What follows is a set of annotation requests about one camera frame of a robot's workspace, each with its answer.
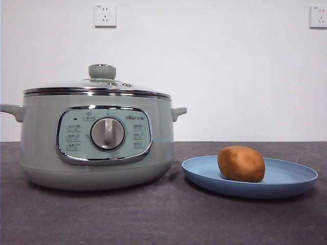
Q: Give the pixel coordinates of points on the glass lid with green knob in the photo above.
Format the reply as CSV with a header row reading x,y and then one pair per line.
x,y
102,71

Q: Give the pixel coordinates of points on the brown potato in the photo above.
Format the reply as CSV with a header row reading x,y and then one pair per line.
x,y
241,164

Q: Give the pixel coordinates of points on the pale green electric steamer pot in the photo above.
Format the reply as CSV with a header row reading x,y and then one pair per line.
x,y
38,153

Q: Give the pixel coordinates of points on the blue round plate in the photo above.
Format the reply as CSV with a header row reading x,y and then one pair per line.
x,y
288,178

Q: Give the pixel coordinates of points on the white wall socket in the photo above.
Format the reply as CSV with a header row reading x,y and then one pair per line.
x,y
318,17
105,15

